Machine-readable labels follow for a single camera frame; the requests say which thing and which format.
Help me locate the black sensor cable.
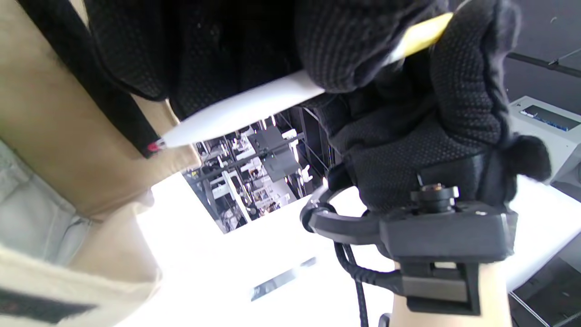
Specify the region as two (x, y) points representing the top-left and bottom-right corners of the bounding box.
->
(334, 243), (402, 327)

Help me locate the person's left hand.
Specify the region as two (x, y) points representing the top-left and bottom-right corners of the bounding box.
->
(84, 0), (305, 121)

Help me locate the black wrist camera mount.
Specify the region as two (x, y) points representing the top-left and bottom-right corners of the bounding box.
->
(300, 182), (518, 316)

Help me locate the beige fabric pencil pouch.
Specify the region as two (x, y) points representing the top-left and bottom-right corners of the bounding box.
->
(0, 0), (202, 327)

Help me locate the person's right hand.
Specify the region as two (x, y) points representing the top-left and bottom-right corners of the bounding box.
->
(295, 0), (552, 214)

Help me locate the cluttered metal shelving rack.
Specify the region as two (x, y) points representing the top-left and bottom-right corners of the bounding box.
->
(182, 107), (336, 234)

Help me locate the grey machine box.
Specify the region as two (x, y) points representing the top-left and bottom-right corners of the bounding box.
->
(507, 95), (581, 200)

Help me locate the yellow capped white twist pen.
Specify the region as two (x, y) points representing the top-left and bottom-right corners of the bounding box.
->
(148, 11), (454, 153)

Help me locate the black metal bar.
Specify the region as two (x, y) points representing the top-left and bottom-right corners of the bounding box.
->
(507, 52), (581, 78)

